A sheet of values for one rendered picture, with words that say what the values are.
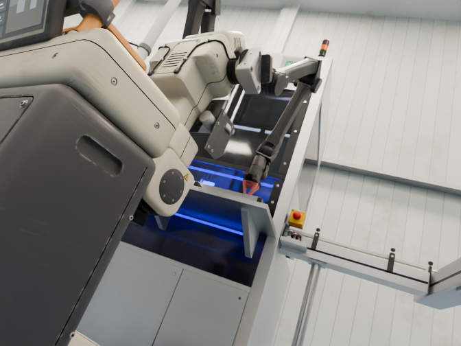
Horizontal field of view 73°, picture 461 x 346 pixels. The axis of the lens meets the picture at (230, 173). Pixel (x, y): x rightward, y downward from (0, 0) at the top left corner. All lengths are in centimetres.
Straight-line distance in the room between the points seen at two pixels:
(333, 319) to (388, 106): 327
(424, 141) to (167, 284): 442
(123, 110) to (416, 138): 498
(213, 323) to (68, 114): 125
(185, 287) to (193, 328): 19
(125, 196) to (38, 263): 17
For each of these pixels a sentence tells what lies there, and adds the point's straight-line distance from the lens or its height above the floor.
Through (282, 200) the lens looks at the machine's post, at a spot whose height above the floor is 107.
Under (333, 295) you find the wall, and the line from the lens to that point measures 431.
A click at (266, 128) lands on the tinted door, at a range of 192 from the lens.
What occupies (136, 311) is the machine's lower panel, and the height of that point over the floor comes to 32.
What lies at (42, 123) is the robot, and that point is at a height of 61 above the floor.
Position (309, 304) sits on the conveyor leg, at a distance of 169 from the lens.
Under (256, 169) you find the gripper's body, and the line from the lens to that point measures 135.
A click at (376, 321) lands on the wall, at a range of 436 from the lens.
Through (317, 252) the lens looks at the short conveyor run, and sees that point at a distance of 169.
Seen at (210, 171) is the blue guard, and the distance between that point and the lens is 182.
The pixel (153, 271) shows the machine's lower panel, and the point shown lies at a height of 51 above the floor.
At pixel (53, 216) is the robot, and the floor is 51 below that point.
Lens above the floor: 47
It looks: 22 degrees up
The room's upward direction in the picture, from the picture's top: 22 degrees clockwise
